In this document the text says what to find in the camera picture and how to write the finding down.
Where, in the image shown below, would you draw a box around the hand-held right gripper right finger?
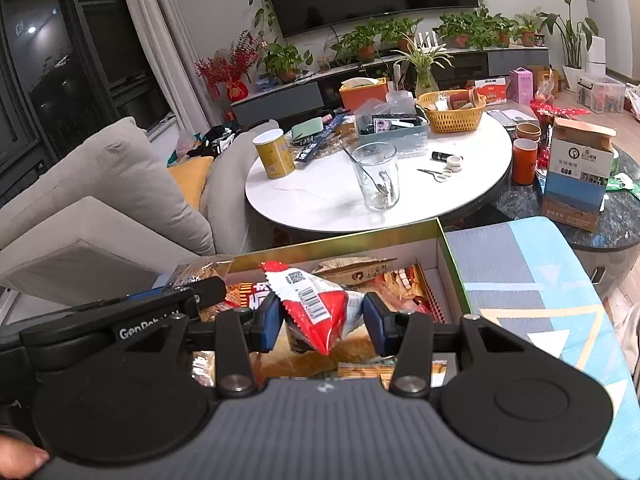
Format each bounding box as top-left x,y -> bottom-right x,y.
362,292 -> 549,397

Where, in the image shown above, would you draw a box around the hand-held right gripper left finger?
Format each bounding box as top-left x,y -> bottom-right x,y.
95,292 -> 284,397

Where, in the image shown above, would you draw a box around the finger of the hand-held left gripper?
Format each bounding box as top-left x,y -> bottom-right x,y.
172,276 -> 227,306

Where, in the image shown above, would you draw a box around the small clear bread packet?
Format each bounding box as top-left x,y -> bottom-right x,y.
170,255 -> 236,291

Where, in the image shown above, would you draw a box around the red white snack packet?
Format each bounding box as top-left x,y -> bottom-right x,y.
257,260 -> 351,356

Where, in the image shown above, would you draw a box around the red cartoon chips packet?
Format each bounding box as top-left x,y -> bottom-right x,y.
225,265 -> 451,323

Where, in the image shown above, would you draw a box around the green cardboard box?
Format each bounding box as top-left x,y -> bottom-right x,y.
170,217 -> 473,396

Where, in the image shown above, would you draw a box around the person's left hand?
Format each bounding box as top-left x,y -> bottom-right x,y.
0,434 -> 51,477

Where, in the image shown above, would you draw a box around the brown paper snack packet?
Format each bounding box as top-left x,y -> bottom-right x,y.
312,256 -> 398,278

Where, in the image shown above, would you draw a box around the yellow cushion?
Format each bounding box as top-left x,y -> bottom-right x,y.
167,156 -> 215,211

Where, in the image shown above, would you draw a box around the beige sofa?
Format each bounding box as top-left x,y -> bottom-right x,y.
0,117 -> 281,306

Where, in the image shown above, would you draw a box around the white round table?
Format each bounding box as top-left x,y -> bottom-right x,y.
245,110 -> 513,233

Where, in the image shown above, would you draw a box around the metal spoon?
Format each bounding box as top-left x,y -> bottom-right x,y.
342,147 -> 398,208

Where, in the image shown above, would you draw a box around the yellow can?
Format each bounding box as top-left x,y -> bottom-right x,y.
252,129 -> 297,180

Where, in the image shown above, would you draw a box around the black white clothing heap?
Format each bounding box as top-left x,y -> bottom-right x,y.
187,125 -> 236,161

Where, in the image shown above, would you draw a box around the clear drinking glass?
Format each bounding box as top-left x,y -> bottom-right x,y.
350,142 -> 400,212

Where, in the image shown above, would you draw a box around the dark marble round table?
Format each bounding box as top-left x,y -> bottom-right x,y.
492,145 -> 640,253

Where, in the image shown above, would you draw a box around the dark blue long packet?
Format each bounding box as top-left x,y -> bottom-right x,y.
295,115 -> 348,163

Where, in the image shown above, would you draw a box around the mint green pencil case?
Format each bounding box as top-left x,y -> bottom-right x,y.
291,117 -> 323,139

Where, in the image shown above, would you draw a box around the clear plastic tray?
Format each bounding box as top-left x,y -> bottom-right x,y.
355,112 -> 430,143

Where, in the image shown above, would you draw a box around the grey television cabinet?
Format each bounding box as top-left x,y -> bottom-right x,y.
230,47 -> 551,123

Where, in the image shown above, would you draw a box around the orange cup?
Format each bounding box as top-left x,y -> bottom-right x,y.
511,139 -> 539,185

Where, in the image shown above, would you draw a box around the yellow woven basket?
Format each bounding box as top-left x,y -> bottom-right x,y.
416,90 -> 487,134

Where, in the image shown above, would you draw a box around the red berry branches in vase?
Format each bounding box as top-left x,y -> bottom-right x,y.
195,30 -> 261,101

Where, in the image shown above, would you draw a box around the orange tissue box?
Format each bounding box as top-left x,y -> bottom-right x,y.
339,78 -> 389,113

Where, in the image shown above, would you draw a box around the row of potted green plants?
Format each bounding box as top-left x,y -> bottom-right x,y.
260,10 -> 546,83

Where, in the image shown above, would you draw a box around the brown blue cardboard carton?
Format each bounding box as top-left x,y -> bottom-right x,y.
540,117 -> 617,233

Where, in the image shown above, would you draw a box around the light curtain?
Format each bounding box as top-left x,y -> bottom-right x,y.
115,0 -> 211,133

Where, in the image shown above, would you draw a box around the person's beige clothing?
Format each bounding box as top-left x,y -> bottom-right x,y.
617,300 -> 640,376

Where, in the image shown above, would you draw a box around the red white carton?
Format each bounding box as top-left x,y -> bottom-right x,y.
472,77 -> 508,106

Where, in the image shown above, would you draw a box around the spider plant in glass vase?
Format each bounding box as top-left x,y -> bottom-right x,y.
395,35 -> 453,98

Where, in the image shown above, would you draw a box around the dark window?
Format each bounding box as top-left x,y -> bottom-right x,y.
0,0 -> 171,191

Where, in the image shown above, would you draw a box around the pink box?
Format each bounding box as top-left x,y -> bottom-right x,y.
509,67 -> 533,104

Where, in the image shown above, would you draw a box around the red foil packet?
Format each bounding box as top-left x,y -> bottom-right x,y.
530,100 -> 591,121

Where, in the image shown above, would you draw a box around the bag of orange fruit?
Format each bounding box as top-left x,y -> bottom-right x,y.
535,67 -> 561,103

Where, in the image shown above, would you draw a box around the clear storage bin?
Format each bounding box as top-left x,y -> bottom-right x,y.
575,76 -> 627,113

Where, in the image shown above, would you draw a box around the white air purifier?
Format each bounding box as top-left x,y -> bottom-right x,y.
585,35 -> 608,78

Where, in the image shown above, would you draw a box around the tall leafy floor plant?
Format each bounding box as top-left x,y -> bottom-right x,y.
537,0 -> 601,78

